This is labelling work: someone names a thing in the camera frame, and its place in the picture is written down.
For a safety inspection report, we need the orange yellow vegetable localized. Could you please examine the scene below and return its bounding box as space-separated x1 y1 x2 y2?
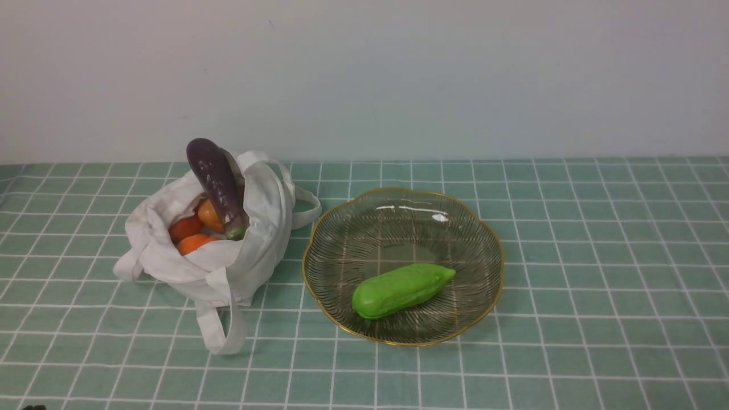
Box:
195 198 226 234

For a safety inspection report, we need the glass plate with gold rim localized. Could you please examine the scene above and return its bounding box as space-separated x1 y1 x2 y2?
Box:
302 187 505 347

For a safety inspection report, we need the purple eggplant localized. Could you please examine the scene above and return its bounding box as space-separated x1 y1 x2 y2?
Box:
186 138 248 241

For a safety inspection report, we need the red orange tomato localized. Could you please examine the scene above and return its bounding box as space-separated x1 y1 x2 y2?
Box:
167 215 203 244

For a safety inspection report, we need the white cloth tote bag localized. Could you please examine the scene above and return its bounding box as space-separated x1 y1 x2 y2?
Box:
113 151 321 355

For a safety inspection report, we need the orange carrot lower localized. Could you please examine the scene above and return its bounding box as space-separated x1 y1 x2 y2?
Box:
175 233 220 255

